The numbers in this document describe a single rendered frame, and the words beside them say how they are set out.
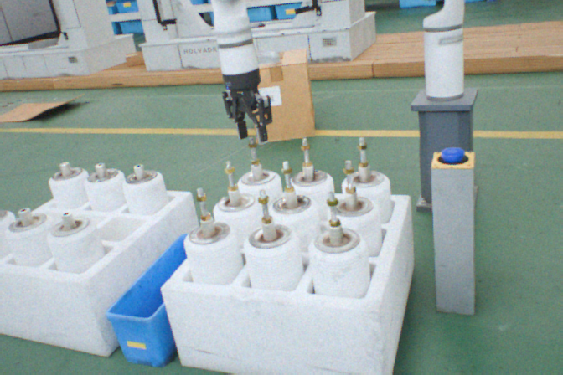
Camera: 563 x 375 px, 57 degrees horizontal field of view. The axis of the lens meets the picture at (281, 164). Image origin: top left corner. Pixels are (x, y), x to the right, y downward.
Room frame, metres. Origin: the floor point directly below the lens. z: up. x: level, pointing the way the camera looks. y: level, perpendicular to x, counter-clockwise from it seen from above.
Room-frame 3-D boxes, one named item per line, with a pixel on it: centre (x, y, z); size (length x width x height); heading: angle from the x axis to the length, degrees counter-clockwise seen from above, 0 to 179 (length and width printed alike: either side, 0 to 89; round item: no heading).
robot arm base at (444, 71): (1.27, -0.44, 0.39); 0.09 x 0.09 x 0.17; 63
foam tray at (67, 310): (1.11, 0.49, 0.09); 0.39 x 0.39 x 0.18; 64
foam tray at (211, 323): (0.89, -0.01, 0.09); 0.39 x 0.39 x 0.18; 67
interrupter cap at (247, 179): (1.05, 0.05, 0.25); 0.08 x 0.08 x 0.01
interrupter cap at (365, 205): (0.85, -0.12, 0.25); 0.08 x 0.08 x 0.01
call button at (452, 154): (0.85, -0.30, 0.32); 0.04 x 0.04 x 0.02
